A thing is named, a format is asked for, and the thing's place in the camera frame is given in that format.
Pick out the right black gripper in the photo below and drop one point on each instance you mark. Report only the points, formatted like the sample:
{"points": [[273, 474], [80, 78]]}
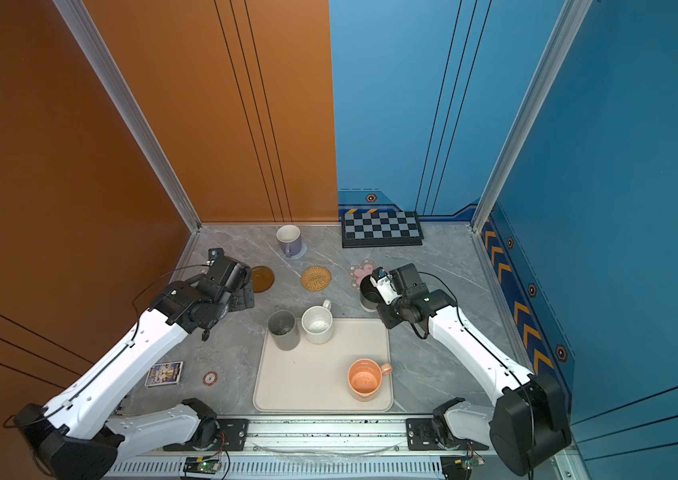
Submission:
{"points": [[389, 322]]}

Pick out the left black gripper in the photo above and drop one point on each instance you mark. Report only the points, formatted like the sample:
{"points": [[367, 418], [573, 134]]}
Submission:
{"points": [[246, 298]]}

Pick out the black mug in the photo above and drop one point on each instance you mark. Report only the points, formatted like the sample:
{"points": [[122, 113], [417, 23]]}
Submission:
{"points": [[369, 295]]}

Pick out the brown wooden round coaster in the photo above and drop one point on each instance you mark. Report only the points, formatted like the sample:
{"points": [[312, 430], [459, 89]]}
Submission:
{"points": [[262, 278]]}

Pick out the pink flower coaster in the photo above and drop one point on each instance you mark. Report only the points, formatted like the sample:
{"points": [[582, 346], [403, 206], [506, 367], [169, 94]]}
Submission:
{"points": [[358, 272]]}

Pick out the grey mug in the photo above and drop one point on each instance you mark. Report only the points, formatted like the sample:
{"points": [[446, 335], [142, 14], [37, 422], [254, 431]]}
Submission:
{"points": [[283, 329]]}

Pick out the orange mug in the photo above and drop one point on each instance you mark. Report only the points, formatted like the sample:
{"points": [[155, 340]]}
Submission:
{"points": [[366, 376]]}

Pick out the white speckled mug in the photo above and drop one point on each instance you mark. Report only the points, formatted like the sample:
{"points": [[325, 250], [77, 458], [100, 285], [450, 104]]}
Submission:
{"points": [[317, 323]]}

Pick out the rattan woven round coaster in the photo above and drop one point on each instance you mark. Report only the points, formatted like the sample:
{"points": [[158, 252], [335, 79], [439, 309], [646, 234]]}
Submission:
{"points": [[315, 278]]}

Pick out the white mug purple handle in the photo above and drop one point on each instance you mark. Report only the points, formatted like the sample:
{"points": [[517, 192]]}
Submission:
{"points": [[289, 239]]}

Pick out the grey woven round coaster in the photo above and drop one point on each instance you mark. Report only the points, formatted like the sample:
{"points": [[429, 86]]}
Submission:
{"points": [[299, 254]]}

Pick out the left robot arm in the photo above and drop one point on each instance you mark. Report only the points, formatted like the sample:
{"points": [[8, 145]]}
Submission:
{"points": [[76, 434]]}

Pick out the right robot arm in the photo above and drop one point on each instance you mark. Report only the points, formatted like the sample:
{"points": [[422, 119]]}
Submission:
{"points": [[528, 421]]}

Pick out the purple card box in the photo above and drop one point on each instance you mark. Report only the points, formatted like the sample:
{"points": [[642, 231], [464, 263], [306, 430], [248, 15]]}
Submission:
{"points": [[164, 374]]}

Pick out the black chessboard box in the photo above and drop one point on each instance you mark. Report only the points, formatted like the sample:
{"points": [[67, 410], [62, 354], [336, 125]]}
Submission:
{"points": [[381, 228]]}

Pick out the cream serving tray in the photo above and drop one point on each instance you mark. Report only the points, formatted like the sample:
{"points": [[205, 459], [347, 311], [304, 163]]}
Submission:
{"points": [[312, 379]]}

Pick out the left circuit board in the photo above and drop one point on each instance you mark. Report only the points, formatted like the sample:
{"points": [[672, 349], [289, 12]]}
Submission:
{"points": [[201, 467]]}

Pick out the circuit board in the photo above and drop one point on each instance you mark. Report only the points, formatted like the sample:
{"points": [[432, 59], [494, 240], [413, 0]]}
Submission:
{"points": [[459, 467], [201, 467]]}

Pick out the right circuit board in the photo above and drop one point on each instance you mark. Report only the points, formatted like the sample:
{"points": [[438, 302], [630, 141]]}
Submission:
{"points": [[459, 467]]}

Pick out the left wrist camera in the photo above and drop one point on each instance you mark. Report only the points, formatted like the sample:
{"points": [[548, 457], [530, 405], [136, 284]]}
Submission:
{"points": [[225, 276]]}

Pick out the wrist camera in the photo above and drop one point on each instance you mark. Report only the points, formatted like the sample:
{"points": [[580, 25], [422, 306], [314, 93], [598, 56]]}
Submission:
{"points": [[225, 276], [404, 281]]}

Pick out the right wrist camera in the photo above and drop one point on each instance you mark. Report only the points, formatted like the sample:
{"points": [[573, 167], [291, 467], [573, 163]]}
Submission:
{"points": [[404, 281]]}

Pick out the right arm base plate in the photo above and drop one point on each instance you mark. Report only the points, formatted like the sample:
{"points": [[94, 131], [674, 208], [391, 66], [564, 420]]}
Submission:
{"points": [[424, 434]]}

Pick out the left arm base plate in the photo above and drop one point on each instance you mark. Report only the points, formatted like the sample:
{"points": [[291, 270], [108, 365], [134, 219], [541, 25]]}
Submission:
{"points": [[228, 435]]}

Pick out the aluminium front rail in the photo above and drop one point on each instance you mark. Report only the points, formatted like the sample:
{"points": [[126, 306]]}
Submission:
{"points": [[362, 446]]}

